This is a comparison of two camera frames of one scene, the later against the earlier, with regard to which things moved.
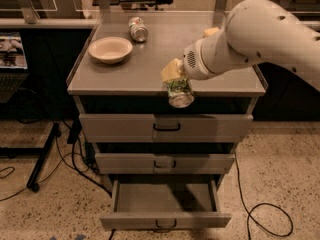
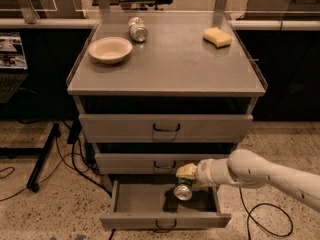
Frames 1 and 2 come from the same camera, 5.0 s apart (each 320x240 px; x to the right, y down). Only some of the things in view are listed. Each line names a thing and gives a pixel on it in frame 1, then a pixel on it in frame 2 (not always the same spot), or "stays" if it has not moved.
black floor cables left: (74, 165) stays
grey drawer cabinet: (166, 163) stays
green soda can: (180, 93) to (184, 190)
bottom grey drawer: (165, 205) stays
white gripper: (192, 63) to (202, 172)
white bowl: (110, 50) stays
